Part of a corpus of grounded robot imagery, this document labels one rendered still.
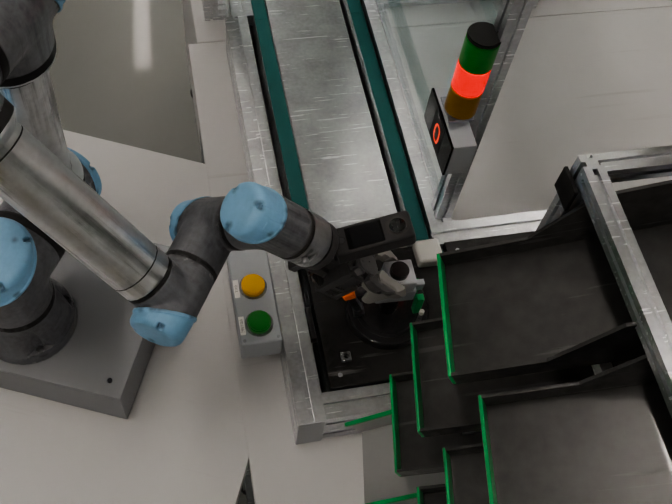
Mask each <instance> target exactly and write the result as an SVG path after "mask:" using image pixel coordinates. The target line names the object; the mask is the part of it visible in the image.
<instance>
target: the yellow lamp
mask: <svg viewBox="0 0 672 504"><path fill-rule="evenodd" d="M482 94H483V93H482ZM482 94H481V95H480V96H478V97H476V98H465V97H462V96H460V95H458V94H457V93H456V92H455V91H454V90H453V88H452V85H451V84H450V88H449V91H448V94H447V97H446V100H445V104H444V107H445V110H446V112H447V113H448V114H449V115H450V116H452V117H453V118H455V119H459V120H466V119H470V118H472V117H473V116H474V115H475V113H476V111H477V108H478V105H479V102H480V100H481V97H482Z"/></svg>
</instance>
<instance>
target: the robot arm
mask: <svg viewBox="0 0 672 504"><path fill-rule="evenodd" d="M64 2H65V0H0V197H1V198H2V199H3V200H4V201H3V202H2V203H1V205H0V359H1V360H3V361H5V362H8V363H11V364H18V365H27V364H34V363H38V362H41V361H44V360H46V359H48V358H50V357H52V356H54V355H55V354H57V353H58V352H59V351H60V350H62V349H63V348H64V347H65V346H66V344H67V343H68V342H69V340H70V339H71V337H72V335H73V333H74V331H75V328H76V324H77V309H76V306H75V303H74V301H73V299H72V297H71V295H70V293H69V292H68V291H67V289H66V288H65V287H64V286H63V285H62V284H60V283H59V282H57V281H56V280H54V279H52V278H50V275H51V274H52V272H53V271H54V269H55V267H56V266H57V264H58V263H59V261H60V259H61V258H62V256H63V255H64V253H65V252H66V251H67V252H69V253H70V254H71V255H72V256H74V257H75V258H76V259H77V260H79V261H80V262H81V263H82V264H84V265H85V266H86V267H87V268H88V269H90V270H91V271H92V272H93V273H95V274H96V275H97V276H98V277H100V278H101V279H102V280H103V281H105V282H106V283H107V284H108V285H109V286H111V287H112V288H113V289H114V290H116V291H117V292H118V293H119V294H121V295H122V296H123V297H124V298H126V299H127V300H128V301H129V302H130V303H132V304H133V305H134V306H135V307H136V308H134V309H133V310H132V312H133V314H132V316H131V318H130V325H131V327H132V328H134V331H135V332H136V333H137V334H139V335H140V336H141V337H143V338H144V339H146V340H148V341H150V342H152V343H155V344H157V345H161V346H165V347H175V346H178V345H180V344H181V343H182V342H183V341H184V339H185V338H186V336H187V334H188V332H189V331H190V329H191V327H192V325H193V324H194V323H195V322H196V321H197V316H198V314H199V312H200V310H201V308H202V306H203V304H204V302H205V300H206V298H207V296H208V294H209V292H210V290H211V288H212V286H213V285H214V283H215V281H216V279H217V277H218V275H219V273H220V271H221V269H222V268H223V266H224V264H225V262H226V260H227V258H228V256H229V254H230V252H231V251H244V250H264V251H267V252H269V253H271V254H273V255H275V256H278V257H280V258H282V259H285V260H287V261H288V268H289V270H291V271H293V272H296V271H298V270H300V269H302V268H303V269H306V270H308V273H309V272H311V273H309V274H310V276H309V279H310V280H311V281H312V282H313V283H314V284H315V288H316V291H317V292H320V293H322V294H324V295H327V296H329V297H331V298H334V299H336V300H337V299H339V298H341V297H343V296H345V295H347V294H349V293H351V292H353V291H355V290H357V289H358V286H357V285H358V284H360V283H362V284H361V285H362V288H364V289H365V290H366V291H367V292H366V293H365V294H364V296H363V297H362V301H363V302H364V303H367V304H371V303H374V302H378V301H381V300H384V299H388V298H393V299H399V298H402V297H404V296H406V289H405V286H404V285H400V284H399V283H398V282H397V281H396V280H392V279H391V278H390V277H389V276H388V274H387V273H386V272H384V271H383V270H381V271H379V272H378V268H377V264H376V260H378V259H379V260H380V261H382V262H383V261H385V262H389V261H398V259H397V257H396V256H395V255H394V254H393V253H392V252H391V250H393V249H397V248H401V247H405V246H408V245H412V244H414V243H415V242H416V234H415V231H414V228H413V225H412V221H411V218H410V215H409V213H408V212H407V211H401V212H397V213H393V214H390V215H386V216H382V217H378V218H375V219H371V220H367V221H363V222H360V223H356V224H352V225H348V226H345V227H341V228H337V229H336V228H335V227H334V226H333V225H332V224H330V223H329V222H328V221H327V220H326V219H324V218H323V217H321V216H319V215H317V214H316V213H314V212H312V211H310V210H308V209H306V208H304V207H302V206H300V205H298V204H296V203H295V202H293V201H291V200H289V199H287V198H285V197H284V196H282V195H280V194H279V193H278V192H277V191H275V190H274V189H272V188H269V187H266V186H262V185H260V184H258V183H255V182H243V183H240V184H239V185H238V186H237V187H236V188H232V189H231V190H230V191H229V192H228V193H227V195H226V196H219V197H210V196H204V197H199V198H196V199H192V200H186V201H183V202H181V203H180V204H178V205H177V206H176V207H175V208H174V210H173V212H172V213H171V216H170V219H171V220H170V225H169V232H170V236H171V239H172V241H173V242H172V244H171V246H170V247H169V249H168V251H167V253H166V254H165V253H164V252H163V251H162V250H160V249H159V248H158V247H157V246H156V245H155V244H154V243H153V242H152V241H150V240H149V239H148V238H147V237H146V236H145V235H144V234H143V233H141V232H140V231H139V230H138V229H137V228H136V227H135V226H134V225H133V224H131V223H130V222H129V221H128V220H127V219H126V218H125V217H124V216H122V215H121V214H120V213H119V212H118V211H117V210H116V209H115V208H114V207H112V206H111V205H110V204H109V203H108V202H107V201H106V200H105V199H103V198H102V197H101V196H100V194H101V190H102V183H101V179H100V176H99V174H98V172H97V170H96V169H95V167H92V166H90V162H89V161H88V160H87V159H86V158H85V157H84V156H82V155H81V154H80V153H78V152H76V151H75V150H73V149H71V148H68V147H67V145H66V140H65V136H64V132H63V128H62V123H61V119H60V115H59V111H58V106H57V102H56V98H55V94H54V89H53V85H52V81H51V77H50V72H49V68H50V67H51V66H52V64H53V62H54V60H55V57H56V52H57V46H56V40H55V35H54V31H53V26H52V21H53V18H54V16H55V15H56V13H58V12H60V11H61V10H62V8H63V4H64ZM311 276H312V279H311V278H310V277H311ZM316 276H317V279H318V281H317V279H316ZM327 292H329V293H327ZM330 293H331V294H330ZM332 294H333V295H332Z"/></svg>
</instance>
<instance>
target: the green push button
mask: <svg viewBox="0 0 672 504"><path fill-rule="evenodd" d="M247 326H248V328H249V330H250V331H251V332H253V333H255V334H263V333H265V332H267V331H268V330H269V329H270V327H271V317H270V316H269V314H268V313H267V312H265V311H262V310H257V311H254V312H252V313H251V314H250V315H249V316H248V318H247Z"/></svg>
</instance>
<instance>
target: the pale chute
mask: <svg viewBox="0 0 672 504"><path fill-rule="evenodd" d="M345 427H350V428H353V429H355V430H358V431H361V432H362V450H363V477H364V503H365V504H417V490H416V487H418V486H419V487H420V486H429V485H438V484H445V474H444V472H440V473H431V474H422V475H413V476H405V477H399V476H398V475H397V474H396V473H395V469H394V451H393V433H392V416H391V410H388V411H384V412H381V413H377V414H374V415H370V416H367V417H363V418H360V419H356V420H353V421H349V422H346V423H345Z"/></svg>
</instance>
